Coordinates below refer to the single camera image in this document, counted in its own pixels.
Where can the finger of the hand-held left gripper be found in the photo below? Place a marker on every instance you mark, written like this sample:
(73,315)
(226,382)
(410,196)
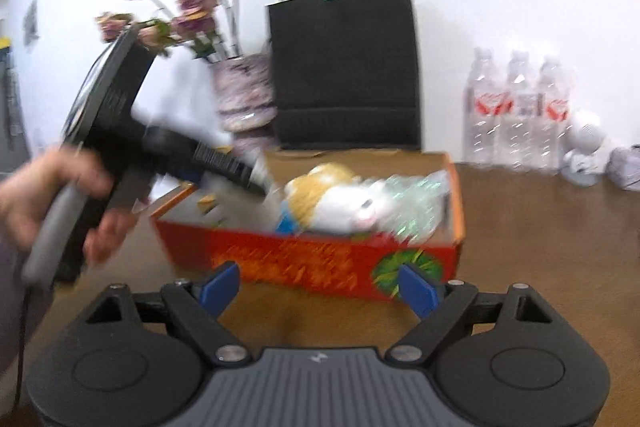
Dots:
(230,167)

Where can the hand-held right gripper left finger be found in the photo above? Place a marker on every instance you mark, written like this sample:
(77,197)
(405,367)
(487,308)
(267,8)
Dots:
(220,289)

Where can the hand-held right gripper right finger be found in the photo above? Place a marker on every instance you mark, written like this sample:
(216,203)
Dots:
(417,289)

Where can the red cardboard box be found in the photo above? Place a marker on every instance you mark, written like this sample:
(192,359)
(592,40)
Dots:
(300,267)

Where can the iridescent plastic bag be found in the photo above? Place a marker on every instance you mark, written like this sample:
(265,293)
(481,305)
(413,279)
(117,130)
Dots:
(415,202)

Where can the yellow white plush toy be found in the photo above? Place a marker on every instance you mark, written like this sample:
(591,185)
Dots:
(340,202)

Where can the person's left hand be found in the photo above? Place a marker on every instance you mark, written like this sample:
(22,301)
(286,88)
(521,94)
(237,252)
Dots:
(35,192)

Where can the purple ceramic vase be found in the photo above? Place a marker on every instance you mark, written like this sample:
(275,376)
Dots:
(245,97)

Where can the black chair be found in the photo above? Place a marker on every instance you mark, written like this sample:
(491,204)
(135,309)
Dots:
(345,57)

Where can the clear water bottle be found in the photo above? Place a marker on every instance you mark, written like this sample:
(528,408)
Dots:
(485,117)
(554,127)
(521,122)

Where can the white robot figure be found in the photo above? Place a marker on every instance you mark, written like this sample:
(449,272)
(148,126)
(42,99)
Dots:
(585,147)

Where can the white rectangular device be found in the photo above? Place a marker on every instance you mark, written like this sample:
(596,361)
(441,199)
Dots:
(625,169)

